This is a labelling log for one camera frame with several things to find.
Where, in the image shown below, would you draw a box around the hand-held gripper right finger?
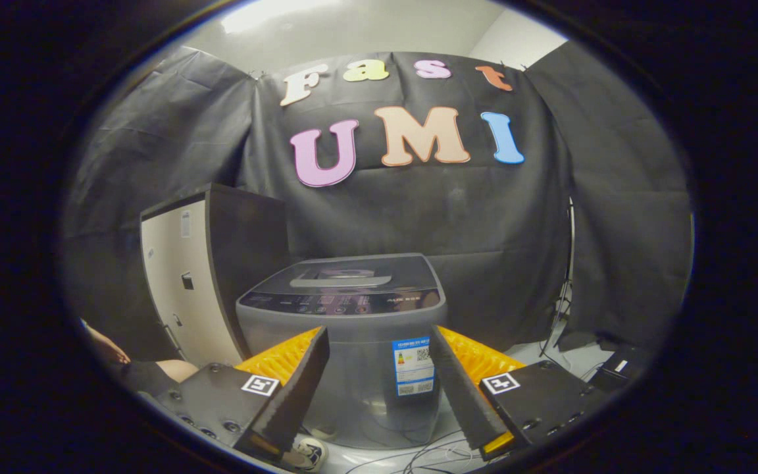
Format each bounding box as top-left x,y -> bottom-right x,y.
428,325 -> 610,461

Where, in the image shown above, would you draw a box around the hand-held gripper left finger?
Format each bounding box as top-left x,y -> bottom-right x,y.
155,327 -> 330,465

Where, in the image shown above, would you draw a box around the grey washing machine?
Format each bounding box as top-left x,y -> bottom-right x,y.
236,253 -> 449,450

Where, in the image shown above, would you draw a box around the white sneaker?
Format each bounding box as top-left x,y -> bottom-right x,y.
287,436 -> 328,472

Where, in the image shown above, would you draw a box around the cabinet with white door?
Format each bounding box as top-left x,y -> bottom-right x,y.
140,183 -> 291,369

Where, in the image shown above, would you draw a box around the black box on floor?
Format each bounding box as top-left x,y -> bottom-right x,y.
590,346 -> 649,392

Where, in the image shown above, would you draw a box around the black backdrop cloth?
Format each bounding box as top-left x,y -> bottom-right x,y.
63,39 -> 694,359

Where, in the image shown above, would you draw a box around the black light stand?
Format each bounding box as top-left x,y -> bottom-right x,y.
540,197 -> 577,356

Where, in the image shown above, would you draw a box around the tangle of thin floor cables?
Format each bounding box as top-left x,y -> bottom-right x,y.
346,428 -> 492,474

